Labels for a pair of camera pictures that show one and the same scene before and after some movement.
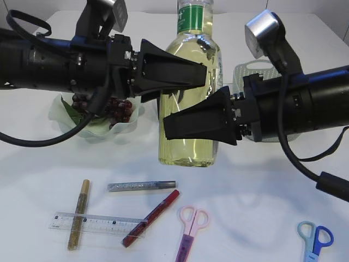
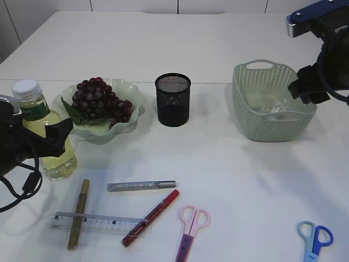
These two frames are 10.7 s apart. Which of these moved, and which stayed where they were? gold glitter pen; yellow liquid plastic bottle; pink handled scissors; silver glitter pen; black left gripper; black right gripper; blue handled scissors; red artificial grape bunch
Moved: yellow liquid plastic bottle; black left gripper; black right gripper
Stayed: gold glitter pen; blue handled scissors; silver glitter pen; pink handled scissors; red artificial grape bunch
